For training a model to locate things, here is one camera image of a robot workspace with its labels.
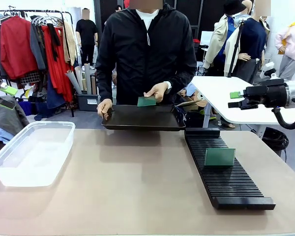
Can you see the dark blue garment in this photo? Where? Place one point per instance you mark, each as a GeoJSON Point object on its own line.
{"type": "Point", "coordinates": [54, 93]}

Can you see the red dress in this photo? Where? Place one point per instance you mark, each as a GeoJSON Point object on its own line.
{"type": "Point", "coordinates": [57, 71]}

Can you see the beige paper roll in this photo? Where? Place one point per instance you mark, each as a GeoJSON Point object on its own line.
{"type": "Point", "coordinates": [79, 78]}

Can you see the brown cardboard piece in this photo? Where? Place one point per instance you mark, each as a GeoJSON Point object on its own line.
{"type": "Point", "coordinates": [191, 102]}

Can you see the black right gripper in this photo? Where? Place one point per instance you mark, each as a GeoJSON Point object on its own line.
{"type": "Point", "coordinates": [268, 96]}

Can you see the grey hanging garment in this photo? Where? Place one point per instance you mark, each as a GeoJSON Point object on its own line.
{"type": "Point", "coordinates": [38, 46]}

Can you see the mannequin pink top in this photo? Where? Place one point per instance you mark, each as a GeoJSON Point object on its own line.
{"type": "Point", "coordinates": [291, 44]}

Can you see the grey paper roll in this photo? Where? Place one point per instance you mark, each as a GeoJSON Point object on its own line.
{"type": "Point", "coordinates": [73, 82]}
{"type": "Point", "coordinates": [87, 78]}

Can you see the person's left forearm black sleeve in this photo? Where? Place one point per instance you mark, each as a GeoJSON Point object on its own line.
{"type": "Point", "coordinates": [183, 78]}

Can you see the grey crumpled garment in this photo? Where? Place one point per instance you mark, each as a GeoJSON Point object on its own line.
{"type": "Point", "coordinates": [7, 120]}

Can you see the black slotted PCB rack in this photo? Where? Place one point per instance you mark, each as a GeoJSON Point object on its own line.
{"type": "Point", "coordinates": [226, 182]}

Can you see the bystander in black t-shirt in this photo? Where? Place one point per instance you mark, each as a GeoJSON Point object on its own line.
{"type": "Point", "coordinates": [86, 32]}

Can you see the person's left hand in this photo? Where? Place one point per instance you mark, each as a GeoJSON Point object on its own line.
{"type": "Point", "coordinates": [159, 91]}

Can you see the person's right hand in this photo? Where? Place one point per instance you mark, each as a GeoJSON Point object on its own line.
{"type": "Point", "coordinates": [104, 107]}

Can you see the red jacket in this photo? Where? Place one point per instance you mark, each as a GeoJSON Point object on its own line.
{"type": "Point", "coordinates": [17, 46]}

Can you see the green PCB board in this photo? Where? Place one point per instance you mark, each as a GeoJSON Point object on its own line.
{"type": "Point", "coordinates": [218, 157]}
{"type": "Point", "coordinates": [146, 102]}

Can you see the person in black jacket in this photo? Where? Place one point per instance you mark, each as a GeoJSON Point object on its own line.
{"type": "Point", "coordinates": [145, 54]}

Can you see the mannequin navy top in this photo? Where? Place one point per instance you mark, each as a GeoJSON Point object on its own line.
{"type": "Point", "coordinates": [253, 41]}

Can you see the black scarf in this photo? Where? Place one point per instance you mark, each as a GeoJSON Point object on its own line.
{"type": "Point", "coordinates": [54, 41]}

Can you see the black metal clothes rack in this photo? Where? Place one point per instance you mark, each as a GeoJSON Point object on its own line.
{"type": "Point", "coordinates": [67, 49]}

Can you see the dark grey bin white label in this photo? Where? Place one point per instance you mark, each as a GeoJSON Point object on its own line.
{"type": "Point", "coordinates": [87, 102]}

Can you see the white desk device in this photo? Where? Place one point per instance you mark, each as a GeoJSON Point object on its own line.
{"type": "Point", "coordinates": [268, 70]}

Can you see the clear plastic storage box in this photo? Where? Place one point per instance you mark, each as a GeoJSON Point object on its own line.
{"type": "Point", "coordinates": [32, 152]}

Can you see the person's right forearm black sleeve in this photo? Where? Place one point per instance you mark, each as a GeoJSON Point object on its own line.
{"type": "Point", "coordinates": [104, 86]}

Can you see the mannequin beige coat black hat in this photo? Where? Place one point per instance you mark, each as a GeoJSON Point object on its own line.
{"type": "Point", "coordinates": [218, 41]}

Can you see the brown paper roll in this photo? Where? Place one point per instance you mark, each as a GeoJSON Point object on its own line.
{"type": "Point", "coordinates": [93, 84]}

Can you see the black rectangular tray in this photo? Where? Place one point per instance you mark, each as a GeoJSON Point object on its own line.
{"type": "Point", "coordinates": [142, 118]}

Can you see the beige hanging garment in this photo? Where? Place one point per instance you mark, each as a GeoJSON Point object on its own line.
{"type": "Point", "coordinates": [69, 44]}

